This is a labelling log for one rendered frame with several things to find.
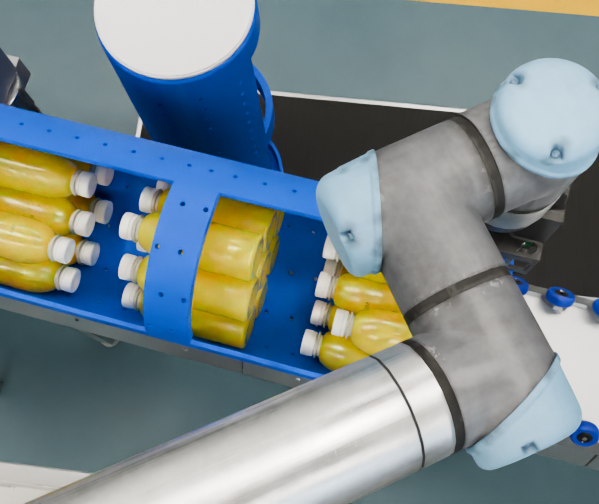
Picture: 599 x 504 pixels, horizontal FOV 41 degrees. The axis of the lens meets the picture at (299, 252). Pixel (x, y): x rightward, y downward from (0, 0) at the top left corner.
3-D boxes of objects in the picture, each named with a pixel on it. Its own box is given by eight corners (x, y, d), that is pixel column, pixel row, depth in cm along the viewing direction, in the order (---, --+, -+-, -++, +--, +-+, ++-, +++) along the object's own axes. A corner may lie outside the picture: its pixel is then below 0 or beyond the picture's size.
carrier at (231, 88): (238, 250, 219) (304, 172, 224) (182, 114, 135) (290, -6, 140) (160, 188, 224) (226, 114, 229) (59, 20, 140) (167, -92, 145)
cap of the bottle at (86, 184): (74, 198, 122) (86, 201, 122) (76, 174, 120) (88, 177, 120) (85, 191, 125) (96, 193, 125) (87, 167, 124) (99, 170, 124)
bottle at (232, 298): (243, 331, 116) (121, 299, 118) (255, 308, 123) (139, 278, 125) (250, 289, 113) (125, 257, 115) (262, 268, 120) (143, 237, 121)
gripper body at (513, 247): (522, 279, 75) (559, 245, 64) (432, 257, 76) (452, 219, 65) (538, 204, 77) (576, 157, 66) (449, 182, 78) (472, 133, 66)
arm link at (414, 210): (381, 316, 49) (543, 242, 50) (305, 159, 52) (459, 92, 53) (374, 338, 56) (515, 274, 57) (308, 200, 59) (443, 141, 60)
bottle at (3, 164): (-45, 182, 123) (70, 212, 121) (-44, 138, 120) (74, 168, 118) (-19, 169, 129) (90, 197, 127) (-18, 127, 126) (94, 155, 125)
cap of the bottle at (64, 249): (67, 242, 124) (78, 245, 123) (57, 265, 122) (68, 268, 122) (60, 231, 120) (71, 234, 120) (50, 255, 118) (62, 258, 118)
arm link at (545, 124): (464, 79, 51) (584, 28, 52) (439, 146, 62) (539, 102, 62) (523, 187, 49) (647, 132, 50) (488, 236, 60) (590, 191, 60)
